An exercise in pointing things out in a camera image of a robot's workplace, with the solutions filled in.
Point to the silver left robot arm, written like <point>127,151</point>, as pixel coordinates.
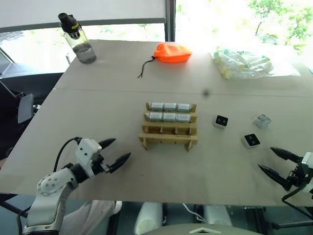
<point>52,183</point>

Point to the light grey fabric bundle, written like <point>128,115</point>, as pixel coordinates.
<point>93,218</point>

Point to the clear bag of packaged items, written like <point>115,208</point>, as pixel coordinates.
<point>247,64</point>

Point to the white roller blind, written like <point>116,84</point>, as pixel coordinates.
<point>80,12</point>

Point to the white rounded cylinder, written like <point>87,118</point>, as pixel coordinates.
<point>148,216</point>
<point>217,215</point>

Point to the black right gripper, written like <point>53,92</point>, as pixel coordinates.
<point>296,177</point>

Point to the grey robot torso top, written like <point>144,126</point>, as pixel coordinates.
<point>195,229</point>

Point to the wooden rack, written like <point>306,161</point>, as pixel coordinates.
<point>168,137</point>

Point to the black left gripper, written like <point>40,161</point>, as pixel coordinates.
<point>99,165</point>

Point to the dark window frame post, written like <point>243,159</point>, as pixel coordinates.
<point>170,19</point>

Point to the clear plastic cube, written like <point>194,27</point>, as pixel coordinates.
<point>262,121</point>

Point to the clear bottle with black cap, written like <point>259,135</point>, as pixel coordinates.
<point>82,44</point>

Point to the white cube black face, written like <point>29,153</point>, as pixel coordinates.
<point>252,140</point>
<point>221,121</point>

